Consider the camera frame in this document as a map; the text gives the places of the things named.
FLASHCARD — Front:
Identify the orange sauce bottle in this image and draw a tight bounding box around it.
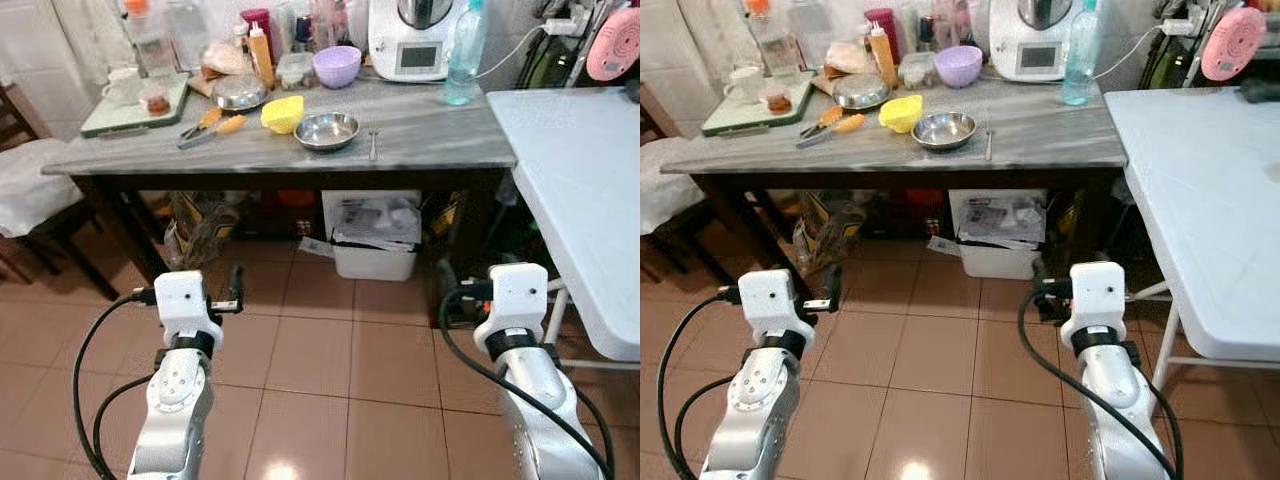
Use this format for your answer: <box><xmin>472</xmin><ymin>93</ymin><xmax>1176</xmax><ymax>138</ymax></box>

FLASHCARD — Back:
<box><xmin>868</xmin><ymin>22</ymin><xmax>899</xmax><ymax>90</ymax></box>
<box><xmin>247</xmin><ymin>22</ymin><xmax>277</xmax><ymax>90</ymax></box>

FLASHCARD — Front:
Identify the plastic bag of bread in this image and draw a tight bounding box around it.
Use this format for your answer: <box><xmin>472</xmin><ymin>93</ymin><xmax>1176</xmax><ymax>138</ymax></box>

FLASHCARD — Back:
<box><xmin>822</xmin><ymin>42</ymin><xmax>871</xmax><ymax>80</ymax></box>
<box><xmin>200</xmin><ymin>42</ymin><xmax>251</xmax><ymax>80</ymax></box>

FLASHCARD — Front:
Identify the clear plastic water bottle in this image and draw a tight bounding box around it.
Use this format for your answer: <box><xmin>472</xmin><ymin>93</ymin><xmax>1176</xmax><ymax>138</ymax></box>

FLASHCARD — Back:
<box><xmin>443</xmin><ymin>0</ymin><xmax>489</xmax><ymax>107</ymax></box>
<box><xmin>1061</xmin><ymin>0</ymin><xmax>1107</xmax><ymax>107</ymax></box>

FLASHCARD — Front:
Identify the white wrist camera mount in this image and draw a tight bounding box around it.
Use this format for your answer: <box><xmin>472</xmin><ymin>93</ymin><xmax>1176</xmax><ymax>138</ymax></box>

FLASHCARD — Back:
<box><xmin>473</xmin><ymin>263</ymin><xmax>549</xmax><ymax>346</ymax></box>
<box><xmin>738</xmin><ymin>268</ymin><xmax>813</xmax><ymax>351</ymax></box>
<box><xmin>153</xmin><ymin>270</ymin><xmax>223</xmax><ymax>351</ymax></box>
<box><xmin>1060</xmin><ymin>262</ymin><xmax>1129</xmax><ymax>346</ymax></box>

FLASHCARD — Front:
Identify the pink round fan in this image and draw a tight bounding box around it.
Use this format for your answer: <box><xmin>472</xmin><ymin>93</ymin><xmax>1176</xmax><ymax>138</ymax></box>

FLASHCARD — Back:
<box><xmin>1200</xmin><ymin>7</ymin><xmax>1268</xmax><ymax>83</ymax></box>
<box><xmin>585</xmin><ymin>8</ymin><xmax>641</xmax><ymax>83</ymax></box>

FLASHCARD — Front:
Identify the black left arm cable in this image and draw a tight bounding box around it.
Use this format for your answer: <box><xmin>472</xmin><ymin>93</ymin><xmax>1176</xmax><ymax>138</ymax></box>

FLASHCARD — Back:
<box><xmin>655</xmin><ymin>287</ymin><xmax>746</xmax><ymax>480</ymax></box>
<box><xmin>72</xmin><ymin>287</ymin><xmax>161</xmax><ymax>480</ymax></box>

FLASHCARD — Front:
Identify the dark wooden marble-top table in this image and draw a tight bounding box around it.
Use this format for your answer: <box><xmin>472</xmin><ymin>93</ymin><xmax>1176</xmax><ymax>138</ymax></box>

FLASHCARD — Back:
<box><xmin>660</xmin><ymin>72</ymin><xmax>1129</xmax><ymax>311</ymax></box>
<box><xmin>42</xmin><ymin>72</ymin><xmax>519</xmax><ymax>311</ymax></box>

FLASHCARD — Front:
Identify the stainless steel bowl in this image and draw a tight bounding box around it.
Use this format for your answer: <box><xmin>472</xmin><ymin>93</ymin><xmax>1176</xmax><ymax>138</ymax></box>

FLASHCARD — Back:
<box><xmin>294</xmin><ymin>112</ymin><xmax>361</xmax><ymax>153</ymax></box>
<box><xmin>911</xmin><ymin>111</ymin><xmax>978</xmax><ymax>153</ymax></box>

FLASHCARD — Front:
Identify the glass jar with orange lid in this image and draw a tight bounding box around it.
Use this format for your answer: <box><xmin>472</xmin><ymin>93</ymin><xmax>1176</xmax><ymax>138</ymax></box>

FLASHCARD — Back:
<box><xmin>124</xmin><ymin>0</ymin><xmax>177</xmax><ymax>77</ymax></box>
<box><xmin>745</xmin><ymin>0</ymin><xmax>798</xmax><ymax>77</ymax></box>

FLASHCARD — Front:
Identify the orange-handled peeler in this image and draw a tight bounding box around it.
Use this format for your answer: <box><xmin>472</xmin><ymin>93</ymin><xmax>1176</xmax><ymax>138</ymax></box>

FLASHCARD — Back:
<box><xmin>800</xmin><ymin>105</ymin><xmax>844</xmax><ymax>138</ymax></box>
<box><xmin>180</xmin><ymin>106</ymin><xmax>224</xmax><ymax>139</ymax></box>

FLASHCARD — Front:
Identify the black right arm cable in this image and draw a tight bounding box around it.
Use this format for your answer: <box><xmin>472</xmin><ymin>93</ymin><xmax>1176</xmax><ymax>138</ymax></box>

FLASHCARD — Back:
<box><xmin>438</xmin><ymin>290</ymin><xmax>615</xmax><ymax>480</ymax></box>
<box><xmin>1018</xmin><ymin>290</ymin><xmax>1183</xmax><ymax>480</ymax></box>

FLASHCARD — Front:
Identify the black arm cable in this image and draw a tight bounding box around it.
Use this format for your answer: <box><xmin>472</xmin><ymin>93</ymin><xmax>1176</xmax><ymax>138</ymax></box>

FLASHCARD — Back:
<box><xmin>1018</xmin><ymin>290</ymin><xmax>1183</xmax><ymax>480</ymax></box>
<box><xmin>438</xmin><ymin>290</ymin><xmax>615</xmax><ymax>480</ymax></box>
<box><xmin>72</xmin><ymin>287</ymin><xmax>161</xmax><ymax>480</ymax></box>
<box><xmin>655</xmin><ymin>287</ymin><xmax>746</xmax><ymax>480</ymax></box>

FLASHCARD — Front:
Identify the green cutting board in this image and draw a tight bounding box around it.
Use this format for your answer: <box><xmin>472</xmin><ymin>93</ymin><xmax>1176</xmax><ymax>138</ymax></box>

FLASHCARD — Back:
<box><xmin>80</xmin><ymin>72</ymin><xmax>191</xmax><ymax>139</ymax></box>
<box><xmin>702</xmin><ymin>72</ymin><xmax>811</xmax><ymax>138</ymax></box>

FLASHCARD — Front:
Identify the crumpled brown bag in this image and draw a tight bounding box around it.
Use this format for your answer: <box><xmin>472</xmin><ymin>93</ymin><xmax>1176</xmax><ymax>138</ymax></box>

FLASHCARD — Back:
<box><xmin>792</xmin><ymin>195</ymin><xmax>867</xmax><ymax>272</ymax></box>
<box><xmin>164</xmin><ymin>195</ymin><xmax>242</xmax><ymax>272</ymax></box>

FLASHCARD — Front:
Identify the yellow plastic bowl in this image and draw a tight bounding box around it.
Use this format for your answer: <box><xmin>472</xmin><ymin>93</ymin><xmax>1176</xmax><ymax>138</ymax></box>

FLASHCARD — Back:
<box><xmin>879</xmin><ymin>94</ymin><xmax>924</xmax><ymax>134</ymax></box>
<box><xmin>261</xmin><ymin>95</ymin><xmax>305</xmax><ymax>135</ymax></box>

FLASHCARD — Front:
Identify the white folding table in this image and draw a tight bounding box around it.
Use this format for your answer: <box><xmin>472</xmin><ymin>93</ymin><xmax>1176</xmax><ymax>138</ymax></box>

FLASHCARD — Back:
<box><xmin>1103</xmin><ymin>87</ymin><xmax>1280</xmax><ymax>396</ymax></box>
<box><xmin>487</xmin><ymin>87</ymin><xmax>641</xmax><ymax>373</ymax></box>

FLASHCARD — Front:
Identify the white cloth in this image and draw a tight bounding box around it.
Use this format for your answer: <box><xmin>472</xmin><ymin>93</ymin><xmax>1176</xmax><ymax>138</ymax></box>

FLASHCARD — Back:
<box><xmin>640</xmin><ymin>137</ymin><xmax>707</xmax><ymax>237</ymax></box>
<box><xmin>0</xmin><ymin>138</ymin><xmax>84</xmax><ymax>240</ymax></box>

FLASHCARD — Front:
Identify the dark wooden chair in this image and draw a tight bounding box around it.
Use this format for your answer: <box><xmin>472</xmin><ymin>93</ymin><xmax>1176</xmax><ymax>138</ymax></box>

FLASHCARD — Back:
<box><xmin>0</xmin><ymin>84</ymin><xmax>121</xmax><ymax>303</ymax></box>

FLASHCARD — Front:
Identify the white kitchen food processor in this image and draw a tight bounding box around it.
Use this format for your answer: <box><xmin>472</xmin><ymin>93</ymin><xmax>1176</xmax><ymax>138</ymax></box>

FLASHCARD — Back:
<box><xmin>367</xmin><ymin>0</ymin><xmax>469</xmax><ymax>83</ymax></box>
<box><xmin>988</xmin><ymin>0</ymin><xmax>1089</xmax><ymax>83</ymax></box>

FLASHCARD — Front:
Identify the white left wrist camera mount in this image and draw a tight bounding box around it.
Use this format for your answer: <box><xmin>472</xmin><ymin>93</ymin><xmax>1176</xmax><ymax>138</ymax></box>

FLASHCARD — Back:
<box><xmin>738</xmin><ymin>268</ymin><xmax>813</xmax><ymax>351</ymax></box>
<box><xmin>153</xmin><ymin>270</ymin><xmax>223</xmax><ymax>351</ymax></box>

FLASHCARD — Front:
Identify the white power cable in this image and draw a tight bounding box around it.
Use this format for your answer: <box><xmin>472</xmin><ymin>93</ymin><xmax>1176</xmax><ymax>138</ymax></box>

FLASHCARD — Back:
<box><xmin>474</xmin><ymin>14</ymin><xmax>582</xmax><ymax>80</ymax></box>
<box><xmin>1092</xmin><ymin>14</ymin><xmax>1200</xmax><ymax>80</ymax></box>

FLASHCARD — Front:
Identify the white waste bin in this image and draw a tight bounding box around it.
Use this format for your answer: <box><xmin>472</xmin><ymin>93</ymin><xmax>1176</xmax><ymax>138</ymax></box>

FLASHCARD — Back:
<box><xmin>947</xmin><ymin>189</ymin><xmax>1049</xmax><ymax>282</ymax></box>
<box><xmin>321</xmin><ymin>190</ymin><xmax>424</xmax><ymax>283</ymax></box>

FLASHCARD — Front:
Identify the clear plastic container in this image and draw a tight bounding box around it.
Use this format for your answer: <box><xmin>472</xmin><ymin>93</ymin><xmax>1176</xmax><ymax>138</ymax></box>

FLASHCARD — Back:
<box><xmin>277</xmin><ymin>52</ymin><xmax>316</xmax><ymax>90</ymax></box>
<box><xmin>898</xmin><ymin>52</ymin><xmax>936</xmax><ymax>90</ymax></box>

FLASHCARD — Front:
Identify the orange-handled knife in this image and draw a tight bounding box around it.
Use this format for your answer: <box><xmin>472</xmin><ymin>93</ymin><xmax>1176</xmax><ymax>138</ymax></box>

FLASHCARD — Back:
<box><xmin>178</xmin><ymin>114</ymin><xmax>247</xmax><ymax>151</ymax></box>
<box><xmin>797</xmin><ymin>113</ymin><xmax>868</xmax><ymax>150</ymax></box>

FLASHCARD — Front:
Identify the purple plastic bowl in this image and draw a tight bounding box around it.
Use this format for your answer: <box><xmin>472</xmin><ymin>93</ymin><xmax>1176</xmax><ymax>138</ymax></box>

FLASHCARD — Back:
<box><xmin>312</xmin><ymin>45</ymin><xmax>363</xmax><ymax>90</ymax></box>
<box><xmin>934</xmin><ymin>45</ymin><xmax>985</xmax><ymax>90</ymax></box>

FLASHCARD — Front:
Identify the white mug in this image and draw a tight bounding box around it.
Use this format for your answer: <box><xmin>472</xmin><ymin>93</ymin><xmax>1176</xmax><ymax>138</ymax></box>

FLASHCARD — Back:
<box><xmin>101</xmin><ymin>66</ymin><xmax>145</xmax><ymax>107</ymax></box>
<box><xmin>724</xmin><ymin>66</ymin><xmax>767</xmax><ymax>106</ymax></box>

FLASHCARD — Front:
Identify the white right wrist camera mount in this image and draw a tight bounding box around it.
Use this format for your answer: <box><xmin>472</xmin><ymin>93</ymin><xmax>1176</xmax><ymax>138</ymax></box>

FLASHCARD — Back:
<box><xmin>1060</xmin><ymin>262</ymin><xmax>1129</xmax><ymax>346</ymax></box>
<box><xmin>473</xmin><ymin>263</ymin><xmax>549</xmax><ymax>346</ymax></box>

